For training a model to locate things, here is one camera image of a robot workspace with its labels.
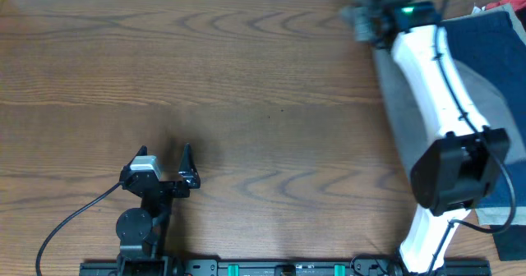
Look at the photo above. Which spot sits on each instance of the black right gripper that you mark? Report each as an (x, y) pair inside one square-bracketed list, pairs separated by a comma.
[(362, 27)]

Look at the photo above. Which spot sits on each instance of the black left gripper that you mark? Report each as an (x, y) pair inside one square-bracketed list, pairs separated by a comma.
[(165, 186)]

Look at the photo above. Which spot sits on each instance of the grey shorts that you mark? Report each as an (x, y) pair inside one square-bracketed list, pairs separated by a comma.
[(407, 125)]

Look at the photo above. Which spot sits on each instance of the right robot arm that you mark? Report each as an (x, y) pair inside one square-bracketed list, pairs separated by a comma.
[(464, 158)]

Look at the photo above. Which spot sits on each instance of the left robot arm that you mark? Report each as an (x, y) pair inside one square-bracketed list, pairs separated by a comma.
[(142, 231)]

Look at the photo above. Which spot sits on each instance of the white garment tag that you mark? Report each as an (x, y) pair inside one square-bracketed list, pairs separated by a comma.
[(477, 9)]

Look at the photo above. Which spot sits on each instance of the navy blue shorts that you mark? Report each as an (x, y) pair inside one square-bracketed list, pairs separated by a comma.
[(492, 56)]

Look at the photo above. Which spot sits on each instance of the red garment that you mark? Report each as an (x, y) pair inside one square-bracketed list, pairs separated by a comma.
[(515, 4)]

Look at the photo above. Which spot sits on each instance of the black folded garment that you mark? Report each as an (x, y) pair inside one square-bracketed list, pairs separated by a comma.
[(511, 244)]

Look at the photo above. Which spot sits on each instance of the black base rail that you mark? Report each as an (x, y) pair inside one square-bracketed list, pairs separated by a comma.
[(359, 266)]

